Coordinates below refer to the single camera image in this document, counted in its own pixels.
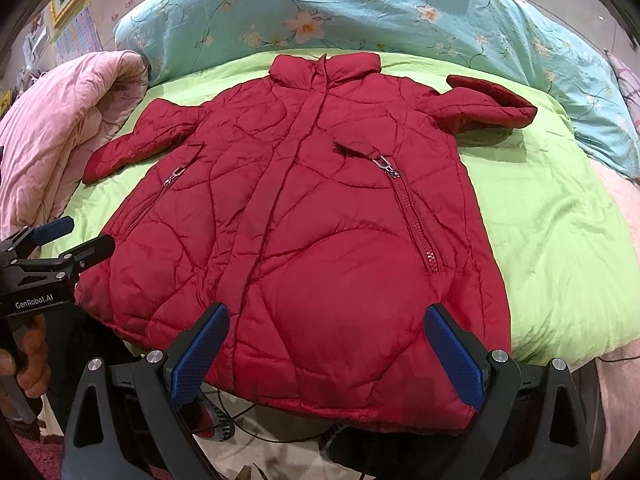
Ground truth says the teal floral duvet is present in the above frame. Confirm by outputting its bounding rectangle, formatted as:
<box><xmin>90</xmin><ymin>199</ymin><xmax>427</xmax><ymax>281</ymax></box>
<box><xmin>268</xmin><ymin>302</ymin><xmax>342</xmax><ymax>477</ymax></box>
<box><xmin>114</xmin><ymin>0</ymin><xmax>639</xmax><ymax>178</ymax></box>

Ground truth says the pink patterned pillow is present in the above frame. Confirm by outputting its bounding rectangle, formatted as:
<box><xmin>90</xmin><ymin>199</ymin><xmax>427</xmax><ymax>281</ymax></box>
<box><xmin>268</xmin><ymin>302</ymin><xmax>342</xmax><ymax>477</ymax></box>
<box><xmin>605</xmin><ymin>51</ymin><xmax>640</xmax><ymax>130</ymax></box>

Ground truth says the pink quilted blanket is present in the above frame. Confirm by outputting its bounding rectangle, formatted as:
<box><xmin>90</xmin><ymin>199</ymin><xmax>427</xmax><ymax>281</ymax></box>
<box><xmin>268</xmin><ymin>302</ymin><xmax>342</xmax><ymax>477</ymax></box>
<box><xmin>1</xmin><ymin>50</ymin><xmax>149</xmax><ymax>238</ymax></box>

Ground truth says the lime green bed sheet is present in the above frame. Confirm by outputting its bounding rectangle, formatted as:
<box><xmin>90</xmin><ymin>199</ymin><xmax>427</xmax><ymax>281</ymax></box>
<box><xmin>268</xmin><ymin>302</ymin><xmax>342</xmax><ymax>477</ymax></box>
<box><xmin>42</xmin><ymin>52</ymin><xmax>639</xmax><ymax>367</ymax></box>

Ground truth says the red quilted puffer jacket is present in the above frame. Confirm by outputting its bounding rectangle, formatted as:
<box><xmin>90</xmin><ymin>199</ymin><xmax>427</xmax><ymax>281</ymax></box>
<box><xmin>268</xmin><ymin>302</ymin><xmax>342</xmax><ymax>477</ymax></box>
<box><xmin>76</xmin><ymin>53</ymin><xmax>537</xmax><ymax>432</ymax></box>

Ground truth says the black cable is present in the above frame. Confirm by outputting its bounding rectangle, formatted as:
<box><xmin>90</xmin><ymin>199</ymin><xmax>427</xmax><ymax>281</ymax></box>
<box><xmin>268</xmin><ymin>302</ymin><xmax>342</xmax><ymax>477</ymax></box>
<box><xmin>199</xmin><ymin>383</ymin><xmax>342</xmax><ymax>446</ymax></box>

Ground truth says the person's left hand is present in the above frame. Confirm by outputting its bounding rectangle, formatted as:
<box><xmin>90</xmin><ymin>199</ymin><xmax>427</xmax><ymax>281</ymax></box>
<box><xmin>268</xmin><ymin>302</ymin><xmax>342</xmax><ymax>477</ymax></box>
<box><xmin>0</xmin><ymin>314</ymin><xmax>51</xmax><ymax>399</ymax></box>

